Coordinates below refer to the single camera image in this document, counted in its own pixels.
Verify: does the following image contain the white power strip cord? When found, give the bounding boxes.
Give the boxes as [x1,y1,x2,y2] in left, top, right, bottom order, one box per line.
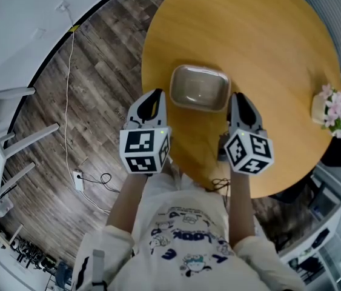
[62,6,79,172]

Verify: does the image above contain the white power strip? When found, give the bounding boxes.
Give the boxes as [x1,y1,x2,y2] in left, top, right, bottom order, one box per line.
[73,170,85,192]

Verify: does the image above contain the tangled black cable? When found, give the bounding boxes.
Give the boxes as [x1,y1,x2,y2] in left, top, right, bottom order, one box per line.
[211,177,232,194]

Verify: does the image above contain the black office chair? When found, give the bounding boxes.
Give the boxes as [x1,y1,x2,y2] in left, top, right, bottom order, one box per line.
[271,158,341,206]

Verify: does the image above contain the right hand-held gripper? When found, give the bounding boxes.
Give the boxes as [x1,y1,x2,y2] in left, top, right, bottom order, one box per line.
[217,92,274,175]

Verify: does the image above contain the person's printed white shirt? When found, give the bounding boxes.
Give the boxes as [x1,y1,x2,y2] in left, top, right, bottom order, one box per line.
[71,173,306,291]

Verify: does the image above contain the potted pink flowers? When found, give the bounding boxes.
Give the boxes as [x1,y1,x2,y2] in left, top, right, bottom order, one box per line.
[311,83,341,139]

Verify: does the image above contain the person's left forearm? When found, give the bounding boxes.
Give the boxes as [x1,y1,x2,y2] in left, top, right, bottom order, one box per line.
[106,173,147,235]

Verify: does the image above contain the white cabinet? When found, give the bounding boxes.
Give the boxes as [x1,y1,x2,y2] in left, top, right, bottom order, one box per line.
[279,165,341,291]

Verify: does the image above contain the person's right forearm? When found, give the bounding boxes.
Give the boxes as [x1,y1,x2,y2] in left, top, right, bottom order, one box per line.
[229,170,256,245]

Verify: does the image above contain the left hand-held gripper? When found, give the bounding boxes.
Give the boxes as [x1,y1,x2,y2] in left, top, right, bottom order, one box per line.
[119,89,172,175]

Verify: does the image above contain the white floor cable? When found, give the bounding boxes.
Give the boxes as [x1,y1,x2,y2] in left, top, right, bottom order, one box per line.
[81,189,112,215]

